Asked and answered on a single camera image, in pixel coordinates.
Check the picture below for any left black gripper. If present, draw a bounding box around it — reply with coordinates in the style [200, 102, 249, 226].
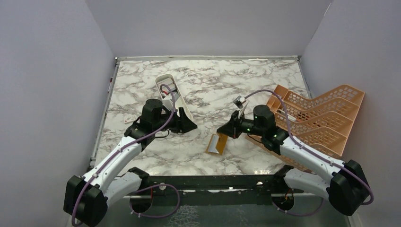
[153, 106, 198, 133]

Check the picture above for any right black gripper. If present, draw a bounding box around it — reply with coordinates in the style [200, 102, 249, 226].
[218, 109, 265, 139]

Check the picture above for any yellow leather card holder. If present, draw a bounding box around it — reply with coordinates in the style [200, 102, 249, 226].
[205, 133, 228, 155]

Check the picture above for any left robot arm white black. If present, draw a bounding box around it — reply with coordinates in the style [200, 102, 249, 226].
[63, 99, 198, 227]

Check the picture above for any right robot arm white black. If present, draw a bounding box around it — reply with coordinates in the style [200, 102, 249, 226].
[217, 105, 374, 216]

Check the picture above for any stack of cards in tray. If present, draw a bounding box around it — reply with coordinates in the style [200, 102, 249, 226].
[159, 82, 179, 98]

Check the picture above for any white oblong card tray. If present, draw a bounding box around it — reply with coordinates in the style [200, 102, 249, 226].
[155, 74, 193, 121]

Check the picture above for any white marker in rack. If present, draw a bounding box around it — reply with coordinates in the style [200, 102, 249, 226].
[278, 109, 298, 122]

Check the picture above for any small white red tag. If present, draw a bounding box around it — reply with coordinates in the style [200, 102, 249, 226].
[123, 116, 137, 124]

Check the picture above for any orange plastic file rack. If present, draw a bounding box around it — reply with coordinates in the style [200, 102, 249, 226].
[266, 84, 365, 158]

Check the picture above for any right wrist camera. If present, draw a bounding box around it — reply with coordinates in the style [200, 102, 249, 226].
[233, 96, 248, 110]

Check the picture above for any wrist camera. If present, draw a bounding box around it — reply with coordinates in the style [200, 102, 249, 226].
[162, 92, 180, 111]
[233, 96, 248, 110]

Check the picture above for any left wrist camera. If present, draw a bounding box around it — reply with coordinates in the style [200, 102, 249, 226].
[162, 92, 180, 111]

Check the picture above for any black metal base rail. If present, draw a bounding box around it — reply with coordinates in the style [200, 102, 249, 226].
[126, 165, 294, 210]

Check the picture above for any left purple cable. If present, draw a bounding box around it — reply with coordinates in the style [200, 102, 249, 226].
[71, 84, 181, 227]

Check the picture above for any purple cable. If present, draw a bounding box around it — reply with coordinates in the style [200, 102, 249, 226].
[238, 89, 375, 218]
[71, 84, 181, 227]

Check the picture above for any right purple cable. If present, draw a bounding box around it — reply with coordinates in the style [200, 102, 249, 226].
[238, 89, 375, 218]

